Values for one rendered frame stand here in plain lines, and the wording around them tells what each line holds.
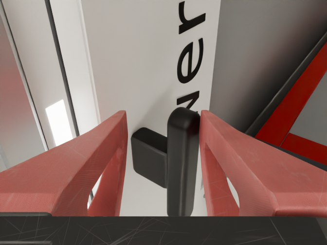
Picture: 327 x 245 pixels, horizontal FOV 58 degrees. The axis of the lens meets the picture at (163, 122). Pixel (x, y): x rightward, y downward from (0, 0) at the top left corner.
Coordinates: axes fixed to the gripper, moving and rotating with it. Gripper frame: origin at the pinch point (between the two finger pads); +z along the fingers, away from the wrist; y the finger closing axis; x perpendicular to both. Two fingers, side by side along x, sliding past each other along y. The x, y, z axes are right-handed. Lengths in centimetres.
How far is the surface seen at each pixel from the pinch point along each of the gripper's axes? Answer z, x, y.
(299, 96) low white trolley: 26.0, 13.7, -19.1
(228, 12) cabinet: 15.0, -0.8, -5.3
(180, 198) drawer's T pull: 0.2, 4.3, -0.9
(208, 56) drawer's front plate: 8.9, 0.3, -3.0
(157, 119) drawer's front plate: 4.3, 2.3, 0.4
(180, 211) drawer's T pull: 0.2, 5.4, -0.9
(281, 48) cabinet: 31.2, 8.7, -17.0
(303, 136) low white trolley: 17.5, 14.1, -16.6
